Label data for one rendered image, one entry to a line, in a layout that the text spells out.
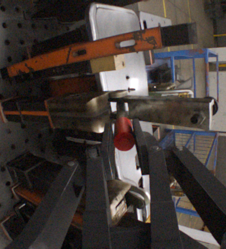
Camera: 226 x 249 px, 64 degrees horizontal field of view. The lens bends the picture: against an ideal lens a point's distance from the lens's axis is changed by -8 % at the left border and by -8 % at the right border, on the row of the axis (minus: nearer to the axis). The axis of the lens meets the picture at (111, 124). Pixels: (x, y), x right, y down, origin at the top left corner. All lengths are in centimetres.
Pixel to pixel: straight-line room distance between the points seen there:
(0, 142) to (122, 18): 46
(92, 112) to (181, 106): 13
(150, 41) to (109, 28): 19
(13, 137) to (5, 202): 20
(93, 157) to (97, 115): 16
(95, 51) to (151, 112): 13
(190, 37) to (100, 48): 14
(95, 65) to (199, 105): 19
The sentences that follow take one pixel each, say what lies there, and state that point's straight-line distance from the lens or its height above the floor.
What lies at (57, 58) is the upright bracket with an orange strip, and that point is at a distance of 39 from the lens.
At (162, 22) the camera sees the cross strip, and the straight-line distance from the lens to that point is 76.
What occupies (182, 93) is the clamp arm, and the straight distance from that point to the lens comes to 60.
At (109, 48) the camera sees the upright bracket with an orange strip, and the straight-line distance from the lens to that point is 31.
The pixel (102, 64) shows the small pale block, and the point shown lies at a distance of 34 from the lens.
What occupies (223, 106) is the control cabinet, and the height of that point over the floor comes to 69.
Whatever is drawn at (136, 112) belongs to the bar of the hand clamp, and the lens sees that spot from 31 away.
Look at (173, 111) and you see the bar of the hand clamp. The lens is 27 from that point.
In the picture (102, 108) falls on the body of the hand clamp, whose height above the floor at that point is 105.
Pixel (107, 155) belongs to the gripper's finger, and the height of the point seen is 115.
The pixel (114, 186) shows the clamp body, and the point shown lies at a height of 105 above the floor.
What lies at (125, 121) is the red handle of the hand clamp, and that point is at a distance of 23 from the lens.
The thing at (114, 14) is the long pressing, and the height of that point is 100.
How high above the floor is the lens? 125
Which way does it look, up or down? 35 degrees down
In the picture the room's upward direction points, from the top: 94 degrees clockwise
